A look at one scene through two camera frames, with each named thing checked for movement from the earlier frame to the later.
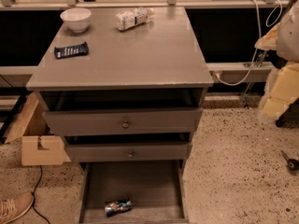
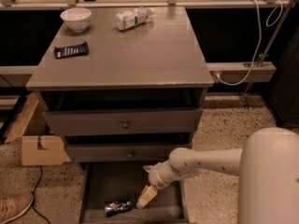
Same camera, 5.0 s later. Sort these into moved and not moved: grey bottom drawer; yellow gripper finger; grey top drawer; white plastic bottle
Moved: yellow gripper finger
Not moved: grey bottom drawer; grey top drawer; white plastic bottle
